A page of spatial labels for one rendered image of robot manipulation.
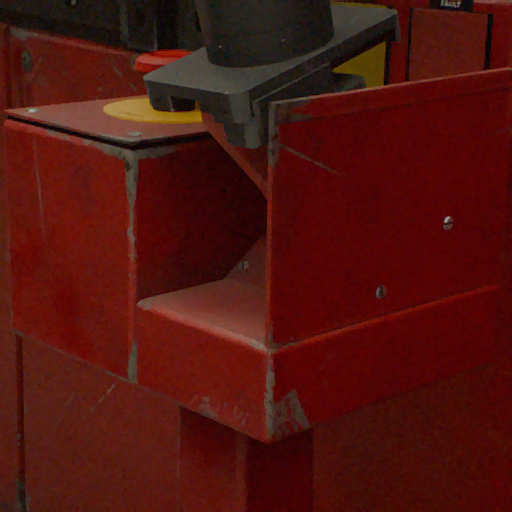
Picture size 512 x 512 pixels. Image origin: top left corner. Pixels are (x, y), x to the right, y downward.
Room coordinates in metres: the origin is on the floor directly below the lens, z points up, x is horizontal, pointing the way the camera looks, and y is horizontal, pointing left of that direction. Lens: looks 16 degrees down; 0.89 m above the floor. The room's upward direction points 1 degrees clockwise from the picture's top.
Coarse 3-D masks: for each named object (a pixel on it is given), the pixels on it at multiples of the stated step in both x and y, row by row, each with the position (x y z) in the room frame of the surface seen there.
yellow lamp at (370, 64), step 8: (376, 48) 0.69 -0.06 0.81; (384, 48) 0.69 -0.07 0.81; (360, 56) 0.70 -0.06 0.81; (368, 56) 0.70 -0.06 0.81; (376, 56) 0.69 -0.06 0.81; (384, 56) 0.69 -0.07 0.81; (344, 64) 0.71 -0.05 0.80; (352, 64) 0.70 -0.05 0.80; (360, 64) 0.70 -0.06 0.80; (368, 64) 0.70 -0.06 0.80; (376, 64) 0.69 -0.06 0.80; (384, 64) 0.69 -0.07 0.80; (344, 72) 0.71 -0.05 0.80; (352, 72) 0.70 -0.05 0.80; (360, 72) 0.70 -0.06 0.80; (368, 72) 0.70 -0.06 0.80; (376, 72) 0.69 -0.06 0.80; (368, 80) 0.70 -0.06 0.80; (376, 80) 0.69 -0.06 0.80
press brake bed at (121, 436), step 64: (0, 0) 1.19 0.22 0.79; (64, 0) 1.11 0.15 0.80; (192, 0) 0.96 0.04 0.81; (0, 64) 1.20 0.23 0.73; (64, 64) 1.11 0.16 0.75; (128, 64) 1.03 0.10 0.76; (0, 128) 1.21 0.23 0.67; (0, 192) 1.21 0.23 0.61; (0, 256) 1.22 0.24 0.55; (0, 320) 1.22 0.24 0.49; (0, 384) 1.22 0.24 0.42; (64, 384) 1.12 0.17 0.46; (128, 384) 1.04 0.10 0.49; (448, 384) 0.75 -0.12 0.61; (0, 448) 1.22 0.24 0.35; (64, 448) 1.12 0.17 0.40; (128, 448) 1.04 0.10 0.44; (320, 448) 0.84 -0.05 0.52; (384, 448) 0.79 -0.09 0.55; (448, 448) 0.75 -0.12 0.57
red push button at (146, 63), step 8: (144, 56) 0.68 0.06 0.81; (152, 56) 0.67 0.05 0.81; (160, 56) 0.67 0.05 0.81; (168, 56) 0.67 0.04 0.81; (176, 56) 0.67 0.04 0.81; (136, 64) 0.68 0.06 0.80; (144, 64) 0.67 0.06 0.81; (152, 64) 0.67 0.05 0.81; (160, 64) 0.67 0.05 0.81; (144, 72) 0.67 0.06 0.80; (184, 104) 0.67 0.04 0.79; (192, 104) 0.68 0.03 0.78
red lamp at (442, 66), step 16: (416, 16) 0.67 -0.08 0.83; (432, 16) 0.67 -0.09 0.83; (448, 16) 0.66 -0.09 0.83; (464, 16) 0.65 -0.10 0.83; (480, 16) 0.65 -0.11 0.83; (416, 32) 0.67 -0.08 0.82; (432, 32) 0.67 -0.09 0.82; (448, 32) 0.66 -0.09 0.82; (464, 32) 0.65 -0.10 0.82; (480, 32) 0.65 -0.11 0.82; (416, 48) 0.67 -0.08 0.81; (432, 48) 0.67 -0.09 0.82; (448, 48) 0.66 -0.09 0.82; (464, 48) 0.65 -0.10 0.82; (480, 48) 0.65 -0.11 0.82; (416, 64) 0.67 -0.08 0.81; (432, 64) 0.67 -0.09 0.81; (448, 64) 0.66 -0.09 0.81; (464, 64) 0.65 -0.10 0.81; (480, 64) 0.64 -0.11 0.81; (416, 80) 0.67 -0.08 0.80
